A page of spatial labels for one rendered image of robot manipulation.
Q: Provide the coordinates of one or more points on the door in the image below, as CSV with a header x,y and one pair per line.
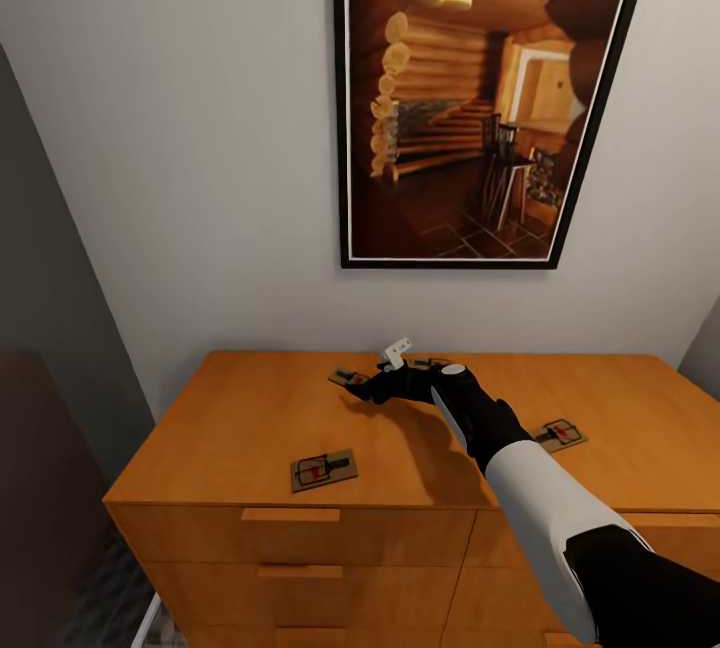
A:
x,y
72,416

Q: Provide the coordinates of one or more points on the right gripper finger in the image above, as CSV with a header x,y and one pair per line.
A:
x,y
361,391

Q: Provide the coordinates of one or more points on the cabinet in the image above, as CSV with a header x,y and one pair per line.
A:
x,y
416,552

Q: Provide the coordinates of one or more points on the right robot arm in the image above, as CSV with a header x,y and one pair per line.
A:
x,y
599,576

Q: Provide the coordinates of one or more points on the picture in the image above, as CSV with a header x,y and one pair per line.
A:
x,y
465,127

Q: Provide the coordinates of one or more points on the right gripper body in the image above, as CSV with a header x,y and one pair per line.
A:
x,y
391,384

